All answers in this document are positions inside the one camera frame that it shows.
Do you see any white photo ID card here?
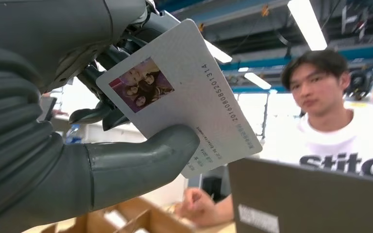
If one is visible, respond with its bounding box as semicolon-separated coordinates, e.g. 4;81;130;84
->
96;18;263;180

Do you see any person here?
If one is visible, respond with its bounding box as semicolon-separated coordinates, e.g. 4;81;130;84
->
177;49;373;228

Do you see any wooden compartment organizer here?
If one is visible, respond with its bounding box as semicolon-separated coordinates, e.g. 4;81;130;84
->
41;197;195;233

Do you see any blue label water bottle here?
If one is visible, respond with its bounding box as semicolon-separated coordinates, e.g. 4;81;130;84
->
65;124;84;144

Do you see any grey laptop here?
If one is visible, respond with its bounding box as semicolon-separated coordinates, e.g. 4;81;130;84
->
227;157;373;233

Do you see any ceiling light panel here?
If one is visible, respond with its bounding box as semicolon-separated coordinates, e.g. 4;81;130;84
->
243;72;272;90
203;39;233;64
287;0;328;51

